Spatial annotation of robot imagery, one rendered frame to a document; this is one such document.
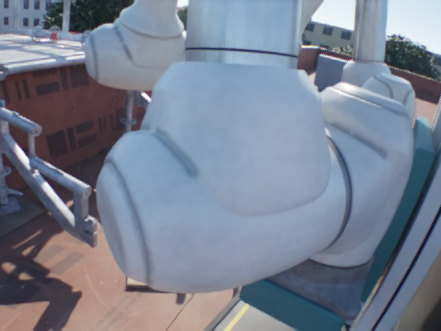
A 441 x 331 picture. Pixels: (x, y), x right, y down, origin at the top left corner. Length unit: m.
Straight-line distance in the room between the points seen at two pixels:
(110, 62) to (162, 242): 0.33
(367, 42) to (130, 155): 0.88
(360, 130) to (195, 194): 0.21
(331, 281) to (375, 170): 0.17
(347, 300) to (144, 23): 0.47
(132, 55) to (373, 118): 0.33
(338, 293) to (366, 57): 0.73
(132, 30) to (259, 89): 0.30
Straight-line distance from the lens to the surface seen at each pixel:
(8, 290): 1.49
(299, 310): 0.48
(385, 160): 0.38
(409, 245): 0.57
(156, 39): 0.50
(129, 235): 0.24
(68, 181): 1.35
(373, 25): 1.04
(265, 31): 0.26
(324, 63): 6.72
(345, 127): 0.37
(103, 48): 0.50
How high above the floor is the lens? 1.04
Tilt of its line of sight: 25 degrees down
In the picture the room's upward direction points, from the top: 10 degrees clockwise
